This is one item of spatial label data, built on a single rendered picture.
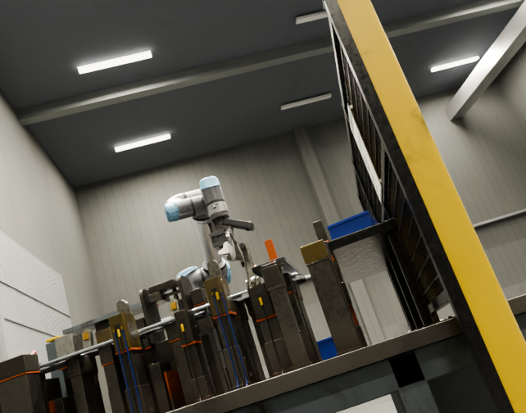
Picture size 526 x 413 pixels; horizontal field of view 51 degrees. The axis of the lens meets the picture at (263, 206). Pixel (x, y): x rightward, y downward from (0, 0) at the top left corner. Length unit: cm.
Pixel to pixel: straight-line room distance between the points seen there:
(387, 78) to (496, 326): 68
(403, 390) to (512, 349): 27
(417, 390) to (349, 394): 17
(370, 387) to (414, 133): 64
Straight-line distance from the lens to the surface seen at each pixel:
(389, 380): 141
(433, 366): 145
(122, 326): 186
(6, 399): 209
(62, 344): 236
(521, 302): 152
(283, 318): 152
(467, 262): 139
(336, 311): 174
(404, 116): 149
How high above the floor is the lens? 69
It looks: 18 degrees up
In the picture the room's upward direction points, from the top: 18 degrees counter-clockwise
